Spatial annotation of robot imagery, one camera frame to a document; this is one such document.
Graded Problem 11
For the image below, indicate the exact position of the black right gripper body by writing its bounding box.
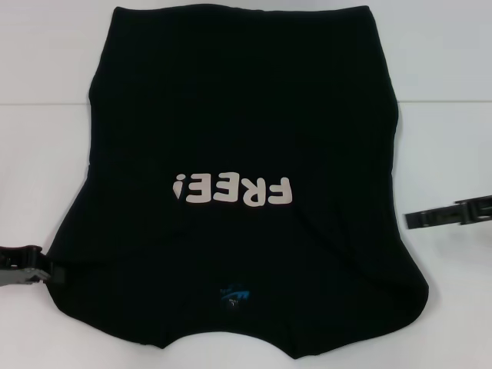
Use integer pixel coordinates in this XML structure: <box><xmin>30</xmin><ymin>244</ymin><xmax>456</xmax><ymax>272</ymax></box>
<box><xmin>453</xmin><ymin>194</ymin><xmax>492</xmax><ymax>225</ymax></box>

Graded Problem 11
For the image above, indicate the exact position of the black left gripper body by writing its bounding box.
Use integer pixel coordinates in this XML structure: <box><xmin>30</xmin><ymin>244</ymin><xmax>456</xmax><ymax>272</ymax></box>
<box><xmin>0</xmin><ymin>248</ymin><xmax>31</xmax><ymax>288</ymax></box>

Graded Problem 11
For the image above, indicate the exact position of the black shirt with FREE print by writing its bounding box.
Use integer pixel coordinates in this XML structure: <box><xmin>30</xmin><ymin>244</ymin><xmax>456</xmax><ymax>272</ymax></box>
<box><xmin>44</xmin><ymin>5</ymin><xmax>431</xmax><ymax>351</ymax></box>

